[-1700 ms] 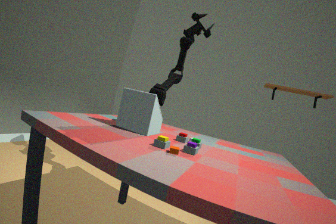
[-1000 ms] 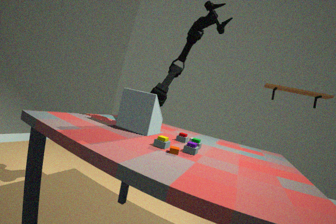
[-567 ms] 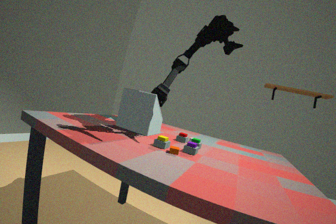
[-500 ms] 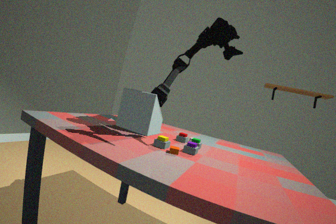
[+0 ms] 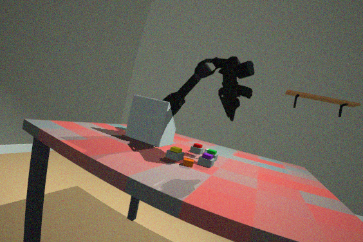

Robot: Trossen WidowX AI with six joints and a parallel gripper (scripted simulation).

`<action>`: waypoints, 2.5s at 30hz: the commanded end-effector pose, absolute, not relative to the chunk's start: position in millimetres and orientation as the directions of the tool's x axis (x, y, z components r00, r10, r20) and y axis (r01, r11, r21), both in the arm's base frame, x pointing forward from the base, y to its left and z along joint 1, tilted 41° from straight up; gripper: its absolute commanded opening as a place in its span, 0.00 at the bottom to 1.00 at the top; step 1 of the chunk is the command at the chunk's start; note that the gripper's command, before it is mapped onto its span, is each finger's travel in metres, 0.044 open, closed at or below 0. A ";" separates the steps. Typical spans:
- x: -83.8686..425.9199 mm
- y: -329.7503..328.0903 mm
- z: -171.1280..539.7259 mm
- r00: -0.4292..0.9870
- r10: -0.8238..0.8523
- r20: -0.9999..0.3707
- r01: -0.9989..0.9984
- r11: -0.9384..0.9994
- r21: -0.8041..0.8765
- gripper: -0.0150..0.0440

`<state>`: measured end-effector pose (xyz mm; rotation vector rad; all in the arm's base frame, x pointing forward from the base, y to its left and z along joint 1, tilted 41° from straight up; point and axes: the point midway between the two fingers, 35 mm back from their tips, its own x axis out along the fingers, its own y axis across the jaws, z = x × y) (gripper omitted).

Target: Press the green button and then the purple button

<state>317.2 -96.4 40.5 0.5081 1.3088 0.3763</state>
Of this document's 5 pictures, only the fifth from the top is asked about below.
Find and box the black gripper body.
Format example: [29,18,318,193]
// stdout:
[218,79,240,105]

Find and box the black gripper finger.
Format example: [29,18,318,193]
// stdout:
[230,104,239,121]
[220,96,237,118]

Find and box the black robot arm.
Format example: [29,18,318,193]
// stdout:
[163,57,255,116]

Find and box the green button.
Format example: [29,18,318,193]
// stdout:
[205,149,218,161]

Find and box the orange block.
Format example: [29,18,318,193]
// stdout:
[183,157,194,167]

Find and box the red button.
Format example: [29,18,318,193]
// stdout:
[190,143,204,155]

